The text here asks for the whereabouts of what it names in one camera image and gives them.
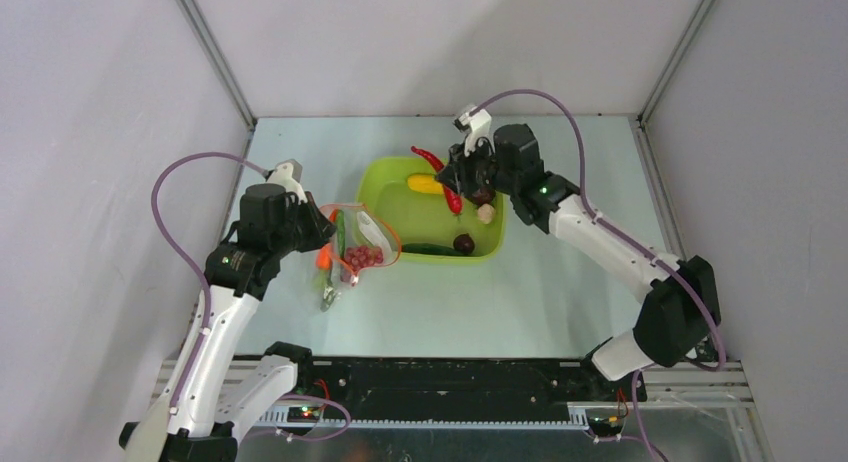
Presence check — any long green cucumber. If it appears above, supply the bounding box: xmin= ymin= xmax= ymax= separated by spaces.
xmin=320 ymin=209 xmax=346 ymax=312

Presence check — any dark purple mangosteen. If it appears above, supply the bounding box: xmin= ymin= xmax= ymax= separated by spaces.
xmin=467 ymin=187 xmax=496 ymax=207

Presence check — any red chili pepper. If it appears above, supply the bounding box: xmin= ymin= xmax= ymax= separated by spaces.
xmin=409 ymin=145 xmax=464 ymax=216

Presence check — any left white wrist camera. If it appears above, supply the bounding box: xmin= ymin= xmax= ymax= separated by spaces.
xmin=265 ymin=159 xmax=309 ymax=204

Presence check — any lime green plastic basin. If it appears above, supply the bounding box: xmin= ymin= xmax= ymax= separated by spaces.
xmin=356 ymin=155 xmax=506 ymax=265

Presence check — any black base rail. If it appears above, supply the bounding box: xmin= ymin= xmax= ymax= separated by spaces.
xmin=294 ymin=357 xmax=647 ymax=423

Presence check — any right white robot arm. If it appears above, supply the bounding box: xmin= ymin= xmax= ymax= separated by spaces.
xmin=436 ymin=122 xmax=721 ymax=400

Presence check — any orange carrot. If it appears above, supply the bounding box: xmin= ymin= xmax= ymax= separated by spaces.
xmin=315 ymin=209 xmax=339 ymax=271

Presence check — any yellow corn cob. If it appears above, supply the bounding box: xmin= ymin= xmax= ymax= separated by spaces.
xmin=406 ymin=173 xmax=444 ymax=195

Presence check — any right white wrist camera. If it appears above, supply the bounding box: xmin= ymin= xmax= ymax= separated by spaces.
xmin=453 ymin=105 xmax=492 ymax=156

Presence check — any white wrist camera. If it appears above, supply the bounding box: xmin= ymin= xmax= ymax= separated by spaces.
xmin=453 ymin=105 xmax=492 ymax=156
xmin=265 ymin=159 xmax=309 ymax=204

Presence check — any short dark green cucumber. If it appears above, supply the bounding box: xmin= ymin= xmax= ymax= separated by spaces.
xmin=402 ymin=243 xmax=465 ymax=257

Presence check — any white garlic bulb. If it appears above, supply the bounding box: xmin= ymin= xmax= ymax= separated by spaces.
xmin=476 ymin=204 xmax=497 ymax=225

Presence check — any dark red small fruit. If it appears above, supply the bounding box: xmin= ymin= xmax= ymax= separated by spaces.
xmin=452 ymin=233 xmax=476 ymax=256

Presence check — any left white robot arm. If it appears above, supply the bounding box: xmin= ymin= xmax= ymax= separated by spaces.
xmin=119 ymin=182 xmax=335 ymax=461

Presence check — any clear zip bag orange zipper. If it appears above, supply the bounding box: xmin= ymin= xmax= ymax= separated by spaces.
xmin=313 ymin=204 xmax=401 ymax=312

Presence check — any red grape bunch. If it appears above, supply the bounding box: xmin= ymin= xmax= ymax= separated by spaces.
xmin=342 ymin=245 xmax=384 ymax=282

